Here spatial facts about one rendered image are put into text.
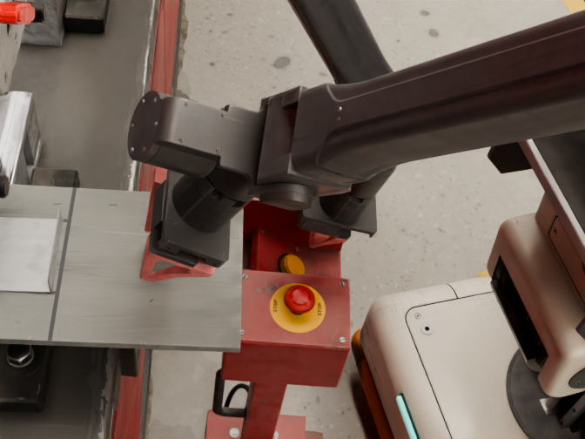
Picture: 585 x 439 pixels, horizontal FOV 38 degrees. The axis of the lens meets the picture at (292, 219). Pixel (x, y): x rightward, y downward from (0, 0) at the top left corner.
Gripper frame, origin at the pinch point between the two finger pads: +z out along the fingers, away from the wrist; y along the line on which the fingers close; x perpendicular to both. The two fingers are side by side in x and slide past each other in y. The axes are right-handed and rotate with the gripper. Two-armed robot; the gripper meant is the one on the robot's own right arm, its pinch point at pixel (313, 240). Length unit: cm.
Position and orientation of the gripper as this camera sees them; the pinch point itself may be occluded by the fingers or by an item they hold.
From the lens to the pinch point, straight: 116.5
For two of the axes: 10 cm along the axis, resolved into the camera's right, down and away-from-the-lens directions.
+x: -0.2, 8.2, -5.7
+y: -9.3, -2.1, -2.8
